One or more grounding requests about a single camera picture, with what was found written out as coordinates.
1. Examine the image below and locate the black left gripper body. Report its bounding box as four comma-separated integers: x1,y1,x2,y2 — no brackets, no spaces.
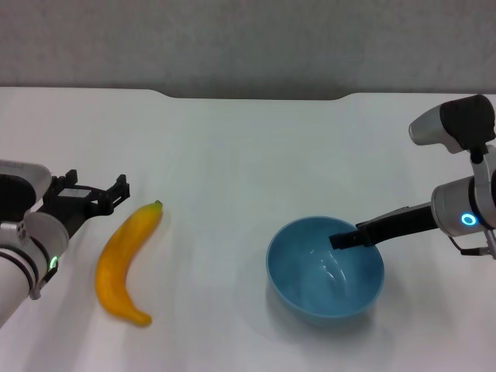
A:
38,176,104,241

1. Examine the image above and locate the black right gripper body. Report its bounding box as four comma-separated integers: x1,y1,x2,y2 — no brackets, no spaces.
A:
355,203,437,247

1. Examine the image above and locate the blue bowl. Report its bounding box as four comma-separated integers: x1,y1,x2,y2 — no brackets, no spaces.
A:
265,215,386,328

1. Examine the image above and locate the yellow banana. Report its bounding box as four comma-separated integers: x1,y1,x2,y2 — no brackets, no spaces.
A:
95,199,164,327

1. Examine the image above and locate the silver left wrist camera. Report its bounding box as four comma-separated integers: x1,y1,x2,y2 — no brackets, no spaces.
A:
0,159,53,226

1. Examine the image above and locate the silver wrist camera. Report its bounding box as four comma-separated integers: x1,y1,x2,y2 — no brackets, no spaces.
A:
409,95,496,154
0,159,53,226

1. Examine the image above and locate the right arm cable connector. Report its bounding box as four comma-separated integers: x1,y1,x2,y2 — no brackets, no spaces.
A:
445,228,496,259

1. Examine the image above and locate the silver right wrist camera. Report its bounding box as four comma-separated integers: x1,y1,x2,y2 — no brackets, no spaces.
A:
409,95,496,154

